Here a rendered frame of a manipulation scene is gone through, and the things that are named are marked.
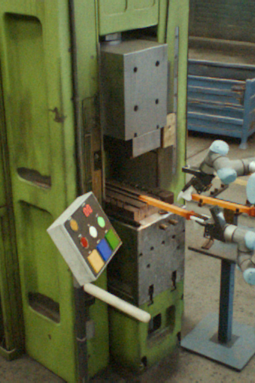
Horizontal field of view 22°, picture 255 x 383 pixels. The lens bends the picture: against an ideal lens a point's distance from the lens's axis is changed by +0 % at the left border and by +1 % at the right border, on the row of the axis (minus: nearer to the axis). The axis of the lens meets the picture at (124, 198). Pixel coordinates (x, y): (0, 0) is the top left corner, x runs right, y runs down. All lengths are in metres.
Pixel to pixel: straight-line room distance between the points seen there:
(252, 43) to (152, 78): 8.32
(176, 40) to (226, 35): 8.19
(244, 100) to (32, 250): 3.82
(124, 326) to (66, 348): 0.33
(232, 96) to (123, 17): 3.89
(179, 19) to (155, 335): 1.71
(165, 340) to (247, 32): 8.24
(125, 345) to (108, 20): 1.72
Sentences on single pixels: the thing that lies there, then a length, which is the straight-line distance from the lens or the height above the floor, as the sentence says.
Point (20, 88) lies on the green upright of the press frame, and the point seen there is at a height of 1.57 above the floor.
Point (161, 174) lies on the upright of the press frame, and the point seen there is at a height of 1.03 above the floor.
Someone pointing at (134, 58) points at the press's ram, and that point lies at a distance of 2.99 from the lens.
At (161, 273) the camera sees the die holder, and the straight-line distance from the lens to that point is 3.48.
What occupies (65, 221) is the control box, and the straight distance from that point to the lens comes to 2.67.
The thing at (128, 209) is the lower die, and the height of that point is 0.98.
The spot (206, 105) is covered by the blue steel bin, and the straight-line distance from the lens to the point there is 7.03.
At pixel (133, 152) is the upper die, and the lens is 3.11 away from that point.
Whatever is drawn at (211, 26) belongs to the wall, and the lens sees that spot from 11.73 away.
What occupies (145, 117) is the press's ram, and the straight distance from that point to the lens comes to 3.12.
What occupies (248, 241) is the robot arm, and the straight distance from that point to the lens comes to 2.95.
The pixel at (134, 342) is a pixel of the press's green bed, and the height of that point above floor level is 0.22.
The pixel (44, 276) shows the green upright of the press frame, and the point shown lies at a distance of 3.55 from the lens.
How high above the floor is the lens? 2.38
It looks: 24 degrees down
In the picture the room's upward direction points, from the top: 1 degrees counter-clockwise
